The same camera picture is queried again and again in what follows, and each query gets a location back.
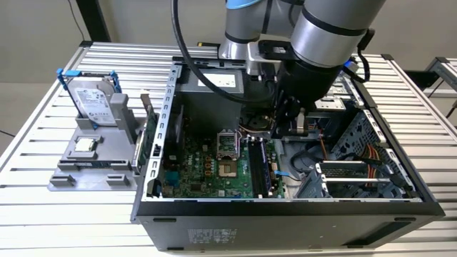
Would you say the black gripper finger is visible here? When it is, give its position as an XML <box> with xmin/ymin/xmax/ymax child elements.
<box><xmin>281</xmin><ymin>96</ymin><xmax>310</xmax><ymax>139</ymax></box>
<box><xmin>270</xmin><ymin>92</ymin><xmax>289</xmax><ymax>139</ymax></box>

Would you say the round black speaker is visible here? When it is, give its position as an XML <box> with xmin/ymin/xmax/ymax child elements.
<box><xmin>243</xmin><ymin>114</ymin><xmax>274</xmax><ymax>130</ymax></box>

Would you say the silver metal disk bay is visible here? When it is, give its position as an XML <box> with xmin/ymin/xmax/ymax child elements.
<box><xmin>313</xmin><ymin>72</ymin><xmax>361</xmax><ymax>140</ymax></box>

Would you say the grey power supply unit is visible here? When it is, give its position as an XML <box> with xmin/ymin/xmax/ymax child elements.
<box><xmin>174</xmin><ymin>68</ymin><xmax>245</xmax><ymax>135</ymax></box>

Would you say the grey perforated drive cage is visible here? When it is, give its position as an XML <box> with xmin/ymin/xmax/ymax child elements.
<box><xmin>295</xmin><ymin>160</ymin><xmax>393</xmax><ymax>199</ymax></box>

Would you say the CPU socket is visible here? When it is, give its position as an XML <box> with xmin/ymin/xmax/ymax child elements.
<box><xmin>217</xmin><ymin>160</ymin><xmax>239</xmax><ymax>178</ymax></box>

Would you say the green motherboard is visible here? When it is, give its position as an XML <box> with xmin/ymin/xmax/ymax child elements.
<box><xmin>162</xmin><ymin>136</ymin><xmax>289</xmax><ymax>199</ymax></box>

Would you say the metal slat side table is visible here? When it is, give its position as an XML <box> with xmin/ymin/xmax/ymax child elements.
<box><xmin>422</xmin><ymin>56</ymin><xmax>457</xmax><ymax>118</ymax></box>

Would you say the black PC case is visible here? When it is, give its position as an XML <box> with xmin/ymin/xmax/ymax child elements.
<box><xmin>130</xmin><ymin>55</ymin><xmax>446</xmax><ymax>252</ymax></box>

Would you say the grey plastic parts rack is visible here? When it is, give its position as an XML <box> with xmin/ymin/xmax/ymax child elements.
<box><xmin>48</xmin><ymin>93</ymin><xmax>149</xmax><ymax>192</ymax></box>

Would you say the hard disk in blue carrier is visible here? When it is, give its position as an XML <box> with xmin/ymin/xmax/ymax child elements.
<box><xmin>56</xmin><ymin>69</ymin><xmax>122</xmax><ymax>130</ymax></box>

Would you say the silver CPU chip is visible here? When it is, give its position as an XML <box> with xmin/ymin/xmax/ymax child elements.
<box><xmin>73</xmin><ymin>138</ymin><xmax>97</xmax><ymax>154</ymax></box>

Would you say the thin orange wire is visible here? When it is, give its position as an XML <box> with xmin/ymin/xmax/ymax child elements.
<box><xmin>318</xmin><ymin>138</ymin><xmax>329</xmax><ymax>161</ymax></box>

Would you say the black cable with blue plug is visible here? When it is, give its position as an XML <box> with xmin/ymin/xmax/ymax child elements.
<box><xmin>341</xmin><ymin>26</ymin><xmax>375</xmax><ymax>84</ymax></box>

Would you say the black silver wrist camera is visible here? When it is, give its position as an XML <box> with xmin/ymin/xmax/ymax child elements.
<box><xmin>245</xmin><ymin>40</ymin><xmax>294</xmax><ymax>77</ymax></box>

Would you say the thin wire locking lever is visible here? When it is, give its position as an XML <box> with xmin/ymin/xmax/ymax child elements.
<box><xmin>234</xmin><ymin>132</ymin><xmax>246</xmax><ymax>160</ymax></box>

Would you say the metal socket cover frame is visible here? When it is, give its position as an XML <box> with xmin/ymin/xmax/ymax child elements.
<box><xmin>215</xmin><ymin>129</ymin><xmax>239</xmax><ymax>159</ymax></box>

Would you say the orange yellow red wire bundle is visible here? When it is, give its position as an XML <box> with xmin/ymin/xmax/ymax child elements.
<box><xmin>358</xmin><ymin>143</ymin><xmax>382</xmax><ymax>180</ymax></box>

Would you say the green graphics card metal bracket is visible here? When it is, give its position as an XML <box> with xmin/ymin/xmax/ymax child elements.
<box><xmin>130</xmin><ymin>92</ymin><xmax>160</xmax><ymax>175</ymax></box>

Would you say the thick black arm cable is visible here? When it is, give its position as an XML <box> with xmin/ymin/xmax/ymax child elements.
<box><xmin>170</xmin><ymin>0</ymin><xmax>275</xmax><ymax>104</ymax></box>

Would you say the black frame post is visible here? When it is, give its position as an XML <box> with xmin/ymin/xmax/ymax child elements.
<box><xmin>73</xmin><ymin>0</ymin><xmax>112</xmax><ymax>43</ymax></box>

